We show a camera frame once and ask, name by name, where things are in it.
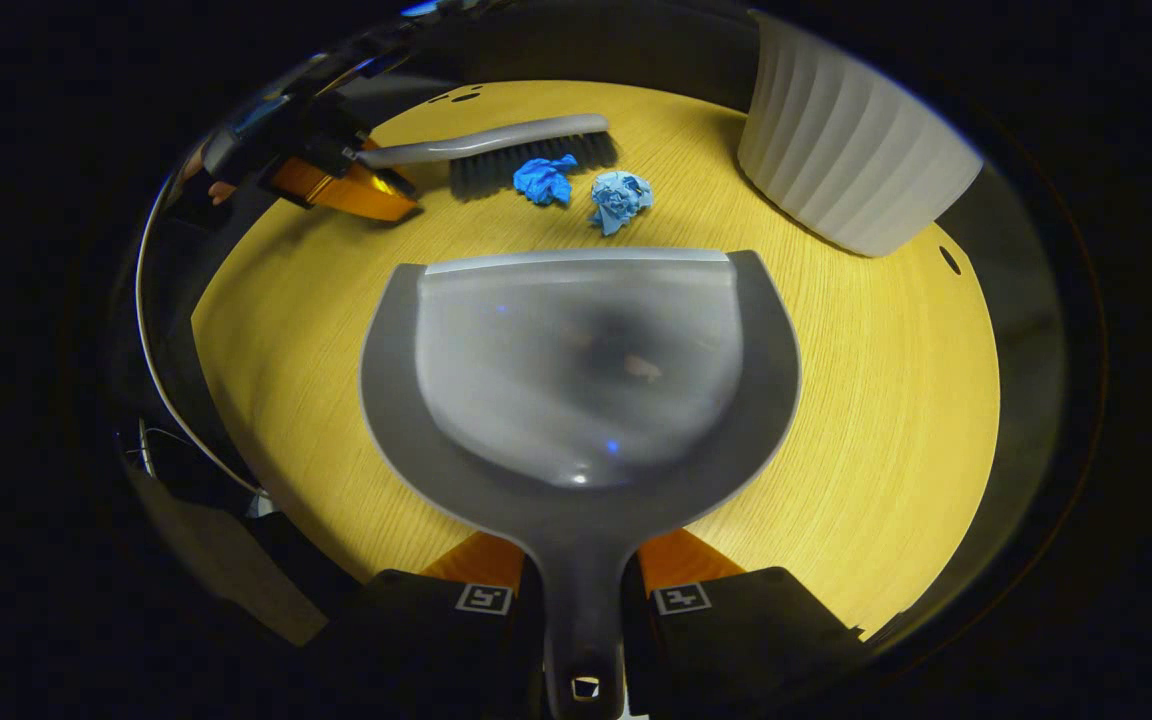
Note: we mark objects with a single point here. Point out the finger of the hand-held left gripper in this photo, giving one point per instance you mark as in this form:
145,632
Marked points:
356,195

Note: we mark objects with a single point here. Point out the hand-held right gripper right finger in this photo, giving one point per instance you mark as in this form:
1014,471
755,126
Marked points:
736,640

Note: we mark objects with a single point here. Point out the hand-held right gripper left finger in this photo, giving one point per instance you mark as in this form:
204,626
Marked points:
416,640

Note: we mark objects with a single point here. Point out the small grey broom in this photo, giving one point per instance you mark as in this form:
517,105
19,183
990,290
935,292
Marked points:
526,150

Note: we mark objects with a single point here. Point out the dark blue paper trash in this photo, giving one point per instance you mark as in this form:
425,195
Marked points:
546,180

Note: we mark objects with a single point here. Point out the light blue paper trash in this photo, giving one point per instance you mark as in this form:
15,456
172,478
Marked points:
621,200

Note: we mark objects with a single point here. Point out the grey plastic dustpan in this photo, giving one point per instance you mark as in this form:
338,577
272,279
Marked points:
576,400

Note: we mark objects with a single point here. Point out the white ribbed garbage bin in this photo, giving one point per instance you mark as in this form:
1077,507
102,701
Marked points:
851,150

